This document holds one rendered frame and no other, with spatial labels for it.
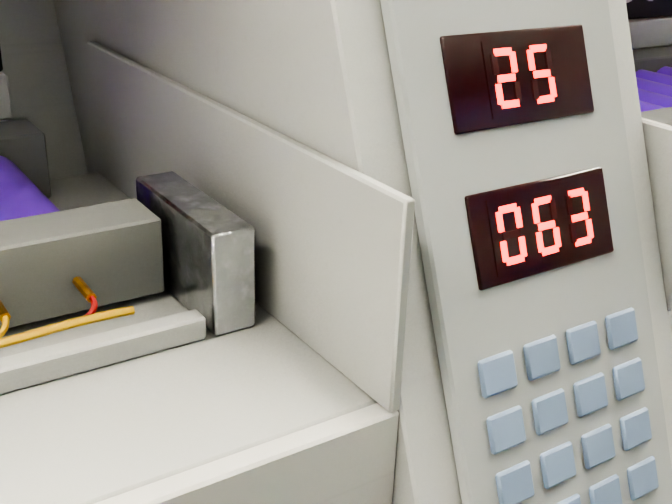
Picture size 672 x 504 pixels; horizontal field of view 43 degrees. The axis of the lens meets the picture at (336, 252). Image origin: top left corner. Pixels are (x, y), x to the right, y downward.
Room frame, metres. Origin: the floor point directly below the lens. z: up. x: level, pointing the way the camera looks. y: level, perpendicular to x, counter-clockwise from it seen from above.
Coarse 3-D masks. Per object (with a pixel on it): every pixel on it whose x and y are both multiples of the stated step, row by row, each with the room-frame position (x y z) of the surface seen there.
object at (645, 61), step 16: (640, 0) 0.49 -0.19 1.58; (656, 0) 0.50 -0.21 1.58; (640, 16) 0.49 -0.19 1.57; (656, 16) 0.50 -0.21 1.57; (640, 32) 0.49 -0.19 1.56; (656, 32) 0.50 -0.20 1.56; (640, 48) 0.49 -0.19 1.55; (656, 48) 0.50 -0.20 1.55; (640, 64) 0.46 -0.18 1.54; (656, 64) 0.47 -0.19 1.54; (640, 80) 0.43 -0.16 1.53; (656, 80) 0.44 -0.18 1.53; (640, 96) 0.40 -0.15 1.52; (656, 96) 0.40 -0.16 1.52; (656, 112) 0.35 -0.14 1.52; (656, 128) 0.23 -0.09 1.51; (656, 144) 0.23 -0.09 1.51; (656, 160) 0.23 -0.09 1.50; (656, 176) 0.23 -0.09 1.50; (656, 192) 0.23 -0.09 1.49; (656, 208) 0.23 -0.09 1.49; (656, 224) 0.23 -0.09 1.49
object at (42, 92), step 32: (0, 0) 0.34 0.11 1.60; (32, 0) 0.35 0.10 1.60; (0, 32) 0.34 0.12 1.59; (32, 32) 0.35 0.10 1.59; (32, 64) 0.35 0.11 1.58; (64, 64) 0.35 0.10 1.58; (32, 96) 0.35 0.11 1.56; (64, 96) 0.35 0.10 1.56; (64, 128) 0.35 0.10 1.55; (64, 160) 0.35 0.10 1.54
